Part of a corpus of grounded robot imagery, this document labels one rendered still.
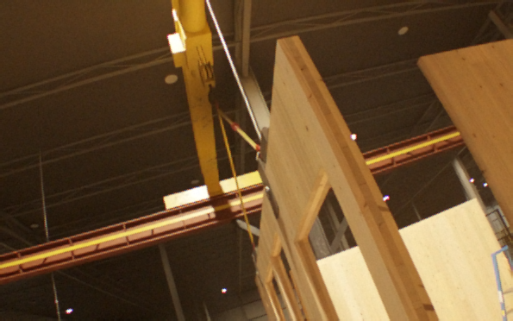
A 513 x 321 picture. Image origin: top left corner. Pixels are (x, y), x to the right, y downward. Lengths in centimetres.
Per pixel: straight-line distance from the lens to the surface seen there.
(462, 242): 703
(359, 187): 124
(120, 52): 1243
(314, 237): 1024
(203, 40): 497
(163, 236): 1025
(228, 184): 1041
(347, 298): 606
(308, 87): 141
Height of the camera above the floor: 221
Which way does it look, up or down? 25 degrees up
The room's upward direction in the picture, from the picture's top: 21 degrees counter-clockwise
